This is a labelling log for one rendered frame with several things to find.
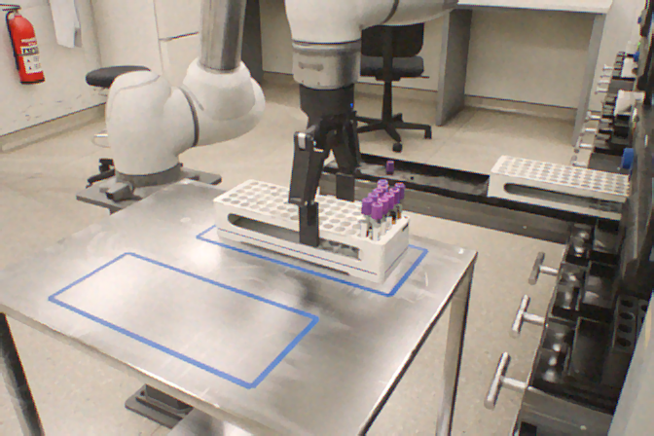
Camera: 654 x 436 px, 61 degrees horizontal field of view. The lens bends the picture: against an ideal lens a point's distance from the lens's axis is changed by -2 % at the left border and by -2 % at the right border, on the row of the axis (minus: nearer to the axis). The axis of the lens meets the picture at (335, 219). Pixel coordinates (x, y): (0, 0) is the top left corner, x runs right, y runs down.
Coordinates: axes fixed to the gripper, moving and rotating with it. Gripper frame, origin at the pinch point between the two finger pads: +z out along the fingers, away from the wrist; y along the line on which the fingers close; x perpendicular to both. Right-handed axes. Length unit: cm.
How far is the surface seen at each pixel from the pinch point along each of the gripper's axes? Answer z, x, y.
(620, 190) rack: 1, 38, -36
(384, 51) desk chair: 25, -105, -253
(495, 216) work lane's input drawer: 9.0, 18.5, -30.9
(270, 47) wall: 56, -278, -376
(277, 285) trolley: 5.5, -1.0, 12.3
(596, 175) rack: 1, 34, -41
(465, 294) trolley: 12.4, 20.1, -8.2
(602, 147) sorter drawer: 6, 32, -73
